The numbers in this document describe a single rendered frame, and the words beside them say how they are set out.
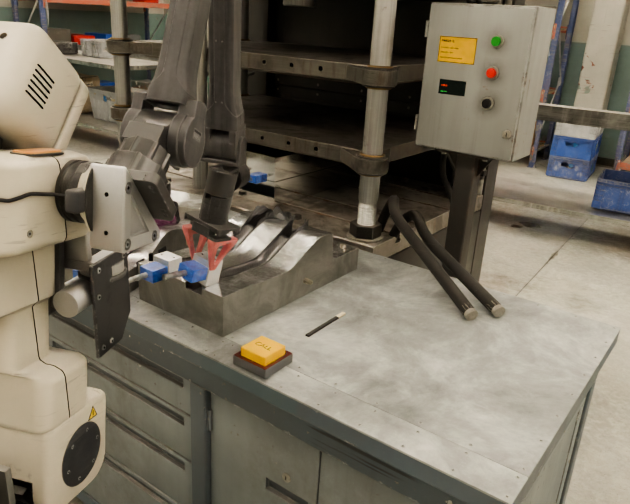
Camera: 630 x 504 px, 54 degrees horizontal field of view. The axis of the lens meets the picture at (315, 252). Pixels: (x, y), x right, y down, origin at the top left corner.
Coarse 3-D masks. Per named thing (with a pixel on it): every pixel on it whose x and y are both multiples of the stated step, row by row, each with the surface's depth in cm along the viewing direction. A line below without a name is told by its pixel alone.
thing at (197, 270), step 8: (200, 256) 125; (184, 264) 122; (192, 264) 123; (200, 264) 124; (208, 264) 124; (176, 272) 120; (184, 272) 121; (192, 272) 121; (200, 272) 122; (208, 272) 124; (216, 272) 126; (192, 280) 121; (200, 280) 123; (208, 280) 125; (216, 280) 127
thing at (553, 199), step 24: (552, 120) 415; (576, 120) 407; (600, 120) 400; (624, 120) 393; (504, 192) 464; (528, 192) 469; (552, 192) 474; (576, 192) 479; (576, 216) 428; (600, 216) 420; (624, 216) 423
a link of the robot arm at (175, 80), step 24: (192, 0) 89; (168, 24) 90; (192, 24) 89; (168, 48) 89; (192, 48) 90; (168, 72) 89; (192, 72) 91; (144, 96) 90; (168, 96) 89; (192, 96) 91; (192, 120) 88; (168, 144) 88; (192, 144) 90
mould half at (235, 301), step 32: (224, 256) 143; (288, 256) 141; (320, 256) 146; (352, 256) 159; (160, 288) 133; (224, 288) 125; (256, 288) 129; (288, 288) 139; (192, 320) 129; (224, 320) 124
